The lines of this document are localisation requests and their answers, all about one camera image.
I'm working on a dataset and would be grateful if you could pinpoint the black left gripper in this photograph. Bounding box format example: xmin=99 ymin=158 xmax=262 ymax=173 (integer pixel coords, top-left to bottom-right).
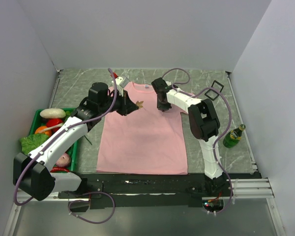
xmin=99 ymin=88 xmax=139 ymax=116

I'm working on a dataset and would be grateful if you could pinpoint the red maple leaf brooch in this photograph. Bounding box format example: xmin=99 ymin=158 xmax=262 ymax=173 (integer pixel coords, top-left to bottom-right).
xmin=136 ymin=101 xmax=144 ymax=109

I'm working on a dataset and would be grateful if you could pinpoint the pink t-shirt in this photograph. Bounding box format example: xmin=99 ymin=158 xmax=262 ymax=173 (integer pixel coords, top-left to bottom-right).
xmin=96 ymin=82 xmax=188 ymax=175

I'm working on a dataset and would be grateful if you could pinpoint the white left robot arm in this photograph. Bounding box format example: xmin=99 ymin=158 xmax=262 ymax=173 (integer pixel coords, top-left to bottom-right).
xmin=13 ymin=77 xmax=139 ymax=201

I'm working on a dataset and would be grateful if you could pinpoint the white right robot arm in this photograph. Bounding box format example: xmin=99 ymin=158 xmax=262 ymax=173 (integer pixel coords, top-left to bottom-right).
xmin=151 ymin=78 xmax=223 ymax=196

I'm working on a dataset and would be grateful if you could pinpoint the white radish toy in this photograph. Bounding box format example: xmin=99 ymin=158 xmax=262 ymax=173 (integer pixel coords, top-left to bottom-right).
xmin=40 ymin=108 xmax=66 ymax=119

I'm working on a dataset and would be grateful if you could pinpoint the green glass bottle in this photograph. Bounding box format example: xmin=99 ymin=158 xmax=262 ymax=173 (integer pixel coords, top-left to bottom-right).
xmin=223 ymin=124 xmax=246 ymax=148

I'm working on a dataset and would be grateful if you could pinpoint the red tomato toy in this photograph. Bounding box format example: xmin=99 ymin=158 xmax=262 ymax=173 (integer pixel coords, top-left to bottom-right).
xmin=46 ymin=118 xmax=63 ymax=133

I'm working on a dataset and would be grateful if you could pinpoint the purple onion toy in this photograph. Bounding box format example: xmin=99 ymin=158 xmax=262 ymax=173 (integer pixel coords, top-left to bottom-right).
xmin=56 ymin=153 xmax=71 ymax=167

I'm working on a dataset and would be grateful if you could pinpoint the orange fruit toy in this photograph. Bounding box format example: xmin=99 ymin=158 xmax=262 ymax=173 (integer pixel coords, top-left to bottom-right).
xmin=35 ymin=126 xmax=52 ymax=137

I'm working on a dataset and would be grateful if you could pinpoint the green plastic crate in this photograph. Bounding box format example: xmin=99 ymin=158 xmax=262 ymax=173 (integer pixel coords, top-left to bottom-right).
xmin=29 ymin=108 xmax=79 ymax=172

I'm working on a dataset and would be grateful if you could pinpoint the red chili pepper toy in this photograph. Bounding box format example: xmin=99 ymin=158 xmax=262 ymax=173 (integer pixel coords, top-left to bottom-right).
xmin=50 ymin=167 xmax=70 ymax=173

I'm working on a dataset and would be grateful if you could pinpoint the green lettuce toy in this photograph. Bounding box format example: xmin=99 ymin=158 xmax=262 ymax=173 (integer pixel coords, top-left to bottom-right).
xmin=19 ymin=133 xmax=49 ymax=154

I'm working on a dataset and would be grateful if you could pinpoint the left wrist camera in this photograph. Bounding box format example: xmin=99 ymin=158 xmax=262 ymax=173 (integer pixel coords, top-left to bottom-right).
xmin=113 ymin=72 xmax=129 ymax=90

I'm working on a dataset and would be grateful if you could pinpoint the aluminium table edge rail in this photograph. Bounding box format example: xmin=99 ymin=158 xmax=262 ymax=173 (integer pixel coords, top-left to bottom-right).
xmin=48 ymin=69 xmax=63 ymax=108

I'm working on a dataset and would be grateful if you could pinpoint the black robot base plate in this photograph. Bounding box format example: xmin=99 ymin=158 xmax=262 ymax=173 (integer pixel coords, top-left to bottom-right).
xmin=58 ymin=174 xmax=232 ymax=209

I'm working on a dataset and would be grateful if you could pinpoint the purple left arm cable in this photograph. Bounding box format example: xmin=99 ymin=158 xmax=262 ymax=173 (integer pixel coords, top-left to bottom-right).
xmin=13 ymin=68 xmax=125 ymax=224

